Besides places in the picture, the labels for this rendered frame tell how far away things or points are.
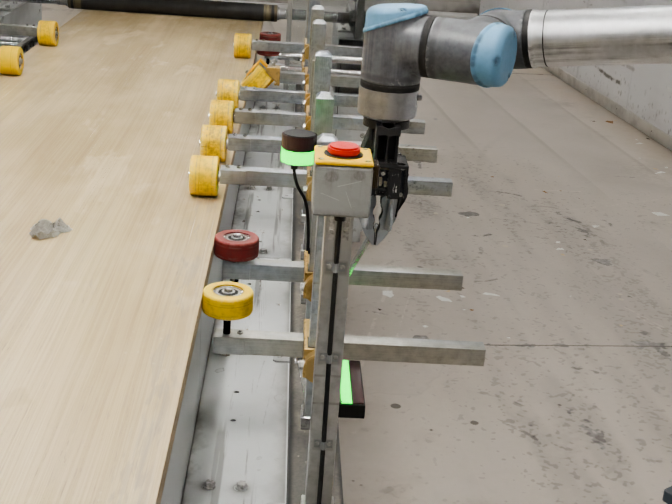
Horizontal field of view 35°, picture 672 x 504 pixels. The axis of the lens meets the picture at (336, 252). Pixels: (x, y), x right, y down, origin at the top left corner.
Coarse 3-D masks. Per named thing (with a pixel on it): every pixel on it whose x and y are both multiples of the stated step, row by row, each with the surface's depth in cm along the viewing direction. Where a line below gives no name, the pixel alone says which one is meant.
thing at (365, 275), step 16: (224, 272) 192; (240, 272) 192; (256, 272) 192; (272, 272) 192; (288, 272) 192; (352, 272) 193; (368, 272) 193; (384, 272) 193; (400, 272) 193; (416, 272) 194; (432, 272) 194; (448, 272) 195; (432, 288) 194; (448, 288) 194
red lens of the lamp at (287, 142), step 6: (282, 132) 181; (282, 138) 180; (288, 138) 179; (294, 138) 178; (300, 138) 178; (306, 138) 178; (312, 138) 179; (282, 144) 180; (288, 144) 179; (294, 144) 179; (300, 144) 178; (306, 144) 179; (312, 144) 180; (294, 150) 179; (300, 150) 179; (306, 150) 179
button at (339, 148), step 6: (330, 144) 129; (336, 144) 129; (342, 144) 129; (348, 144) 130; (354, 144) 130; (330, 150) 128; (336, 150) 128; (342, 150) 128; (348, 150) 128; (354, 150) 128; (342, 156) 128; (348, 156) 128
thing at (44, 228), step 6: (42, 222) 187; (48, 222) 188; (54, 222) 189; (60, 222) 189; (30, 228) 189; (36, 228) 186; (42, 228) 187; (48, 228) 188; (54, 228) 188; (60, 228) 188; (66, 228) 190; (30, 234) 186; (36, 234) 184; (42, 234) 185; (48, 234) 185; (54, 234) 186
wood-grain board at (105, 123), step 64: (64, 64) 325; (128, 64) 331; (192, 64) 338; (0, 128) 251; (64, 128) 255; (128, 128) 259; (192, 128) 263; (0, 192) 207; (64, 192) 210; (128, 192) 213; (0, 256) 176; (64, 256) 178; (128, 256) 180; (192, 256) 182; (0, 320) 153; (64, 320) 155; (128, 320) 156; (192, 320) 158; (0, 384) 136; (64, 384) 137; (128, 384) 138; (0, 448) 122; (64, 448) 123; (128, 448) 124
